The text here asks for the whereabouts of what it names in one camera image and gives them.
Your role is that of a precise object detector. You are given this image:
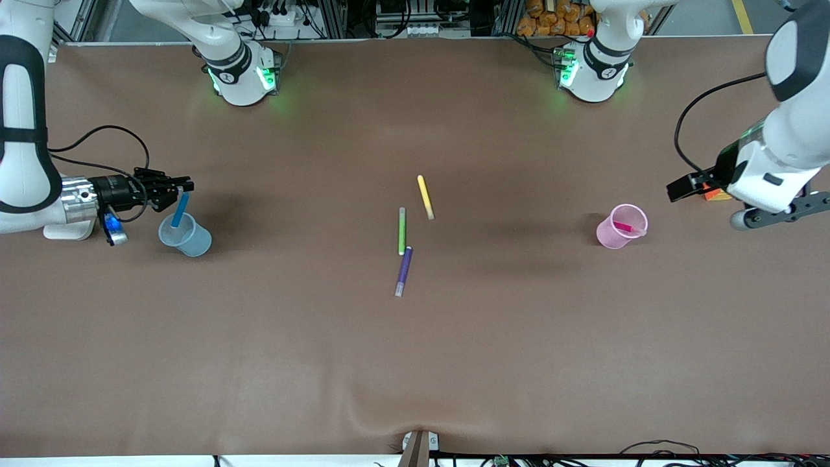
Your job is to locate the light blue plastic cup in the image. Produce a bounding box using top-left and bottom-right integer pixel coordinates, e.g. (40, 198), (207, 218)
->
(158, 212), (213, 257)

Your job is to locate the white desk lamp stand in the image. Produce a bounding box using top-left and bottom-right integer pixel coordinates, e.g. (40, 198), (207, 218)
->
(43, 219), (98, 241)

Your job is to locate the pink plastic cup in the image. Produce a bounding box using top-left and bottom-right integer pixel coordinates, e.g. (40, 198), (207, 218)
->
(596, 203), (648, 250)

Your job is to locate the white power strip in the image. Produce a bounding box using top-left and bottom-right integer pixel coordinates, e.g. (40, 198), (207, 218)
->
(256, 5), (320, 29)

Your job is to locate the orange snack bag pile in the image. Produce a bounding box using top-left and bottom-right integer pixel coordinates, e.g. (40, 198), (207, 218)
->
(517, 0), (595, 38)

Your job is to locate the purple marker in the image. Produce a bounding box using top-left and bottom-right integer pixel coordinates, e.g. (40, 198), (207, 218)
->
(394, 246), (414, 298)

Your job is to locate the yellow marker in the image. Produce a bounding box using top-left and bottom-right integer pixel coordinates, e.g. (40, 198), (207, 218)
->
(417, 174), (436, 221)

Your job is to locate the metal table clamp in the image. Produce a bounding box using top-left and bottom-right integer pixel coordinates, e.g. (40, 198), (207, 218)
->
(400, 430), (440, 467)

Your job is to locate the black floor cable bundle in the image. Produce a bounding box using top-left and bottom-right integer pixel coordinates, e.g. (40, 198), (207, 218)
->
(619, 440), (830, 467)

